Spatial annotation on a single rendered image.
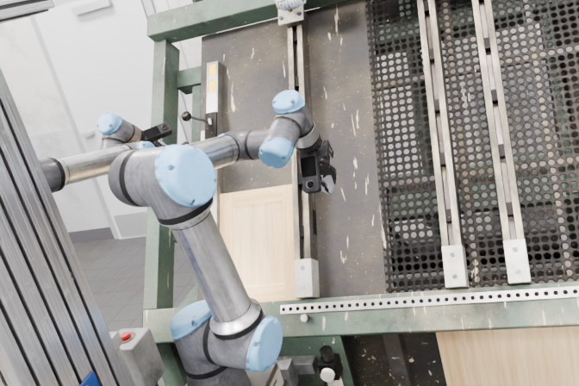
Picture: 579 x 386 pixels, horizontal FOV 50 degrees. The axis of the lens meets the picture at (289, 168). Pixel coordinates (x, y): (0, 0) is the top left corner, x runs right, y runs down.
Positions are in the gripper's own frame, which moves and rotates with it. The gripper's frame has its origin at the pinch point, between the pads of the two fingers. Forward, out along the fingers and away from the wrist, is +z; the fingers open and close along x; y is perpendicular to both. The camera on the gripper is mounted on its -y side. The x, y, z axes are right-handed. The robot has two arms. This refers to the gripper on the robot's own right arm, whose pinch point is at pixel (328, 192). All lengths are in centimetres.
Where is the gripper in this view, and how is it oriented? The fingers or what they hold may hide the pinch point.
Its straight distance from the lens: 175.9
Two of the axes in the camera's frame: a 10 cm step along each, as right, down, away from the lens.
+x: -9.2, 1.4, 3.6
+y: 1.4, -7.5, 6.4
